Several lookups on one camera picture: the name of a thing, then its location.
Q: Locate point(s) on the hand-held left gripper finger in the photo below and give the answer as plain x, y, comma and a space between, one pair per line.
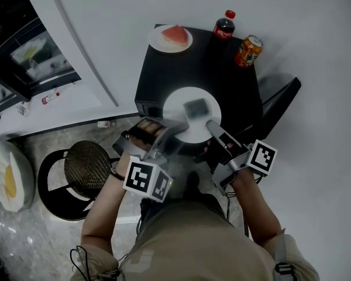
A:
177, 126

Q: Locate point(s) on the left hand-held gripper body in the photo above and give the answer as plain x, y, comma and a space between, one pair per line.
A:
146, 177

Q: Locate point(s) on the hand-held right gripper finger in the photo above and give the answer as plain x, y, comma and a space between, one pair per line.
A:
219, 132

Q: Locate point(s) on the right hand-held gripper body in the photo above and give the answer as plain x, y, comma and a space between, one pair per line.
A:
261, 157

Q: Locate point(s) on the white round plate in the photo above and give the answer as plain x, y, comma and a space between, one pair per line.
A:
193, 129
158, 46

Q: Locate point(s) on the dark block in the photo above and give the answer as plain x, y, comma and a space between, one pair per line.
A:
196, 107

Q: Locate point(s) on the black mini fridge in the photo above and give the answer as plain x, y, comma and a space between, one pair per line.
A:
222, 78

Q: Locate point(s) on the person's right forearm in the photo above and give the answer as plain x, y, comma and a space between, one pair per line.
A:
257, 206

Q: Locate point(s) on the person's left forearm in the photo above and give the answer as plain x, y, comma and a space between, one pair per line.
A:
105, 209

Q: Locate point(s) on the person's left hand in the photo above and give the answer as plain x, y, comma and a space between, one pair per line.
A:
149, 129

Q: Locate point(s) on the person's black shoe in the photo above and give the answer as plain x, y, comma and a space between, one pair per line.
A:
193, 183

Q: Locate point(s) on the black wicker chair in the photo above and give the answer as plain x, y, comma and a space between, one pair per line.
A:
85, 165

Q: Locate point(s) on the clear bottle red label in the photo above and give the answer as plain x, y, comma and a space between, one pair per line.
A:
103, 124

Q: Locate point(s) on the orange drink can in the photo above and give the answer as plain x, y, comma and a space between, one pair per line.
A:
248, 53

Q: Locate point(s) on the person's beige shirt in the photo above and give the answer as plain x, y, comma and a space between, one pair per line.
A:
199, 244

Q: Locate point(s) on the red watermelon slice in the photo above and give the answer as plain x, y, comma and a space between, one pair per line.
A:
175, 35

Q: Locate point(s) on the dark cola bottle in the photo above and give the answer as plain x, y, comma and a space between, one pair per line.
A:
223, 28

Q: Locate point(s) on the clear bottle red cap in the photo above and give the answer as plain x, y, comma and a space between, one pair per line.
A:
49, 98

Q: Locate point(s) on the small clear cup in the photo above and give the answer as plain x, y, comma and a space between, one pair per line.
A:
24, 109

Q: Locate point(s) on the white flower-shaped cushion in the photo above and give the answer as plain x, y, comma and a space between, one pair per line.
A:
0, 168

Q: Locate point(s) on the black window frame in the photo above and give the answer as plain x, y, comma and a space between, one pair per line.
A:
20, 89

